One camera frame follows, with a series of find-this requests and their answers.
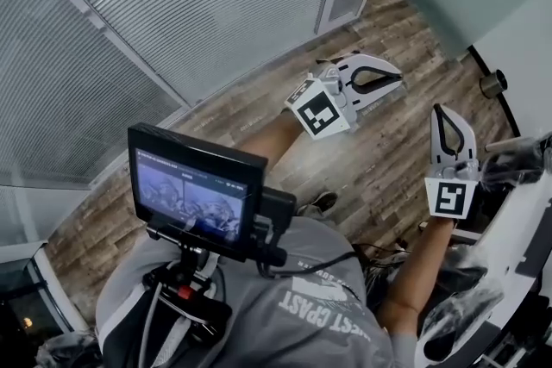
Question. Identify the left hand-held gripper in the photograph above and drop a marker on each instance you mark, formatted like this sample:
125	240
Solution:
321	114

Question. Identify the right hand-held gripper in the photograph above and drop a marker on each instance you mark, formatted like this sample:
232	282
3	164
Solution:
450	198

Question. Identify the person's right forearm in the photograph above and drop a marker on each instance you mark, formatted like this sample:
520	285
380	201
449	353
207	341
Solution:
414	271

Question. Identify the person's left forearm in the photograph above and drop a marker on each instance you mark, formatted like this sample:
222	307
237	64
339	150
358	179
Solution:
276	142

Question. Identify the beige rod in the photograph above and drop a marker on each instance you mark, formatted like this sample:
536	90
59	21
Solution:
504	144

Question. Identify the white machine with black parts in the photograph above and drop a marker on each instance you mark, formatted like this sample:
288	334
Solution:
517	237

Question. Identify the grey shoe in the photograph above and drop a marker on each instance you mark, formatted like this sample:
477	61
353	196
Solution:
319	202

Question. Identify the black box behind monitor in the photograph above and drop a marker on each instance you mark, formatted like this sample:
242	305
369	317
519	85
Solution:
278	207

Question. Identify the black chest-mounted monitor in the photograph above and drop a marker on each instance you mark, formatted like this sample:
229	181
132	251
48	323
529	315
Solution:
190	194

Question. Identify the grey printed t-shirt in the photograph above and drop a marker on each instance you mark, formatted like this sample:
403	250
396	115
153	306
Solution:
302	327

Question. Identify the thin white window mullion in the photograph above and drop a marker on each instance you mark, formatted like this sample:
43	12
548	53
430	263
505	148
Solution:
99	19

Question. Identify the plastic-wrapped grey bundle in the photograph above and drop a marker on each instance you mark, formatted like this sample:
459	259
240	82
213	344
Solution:
69	351

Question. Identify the dark glass window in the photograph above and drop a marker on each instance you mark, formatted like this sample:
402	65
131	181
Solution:
21	301

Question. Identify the black monitor mount, red button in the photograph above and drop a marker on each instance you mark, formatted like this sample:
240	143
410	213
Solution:
190	267

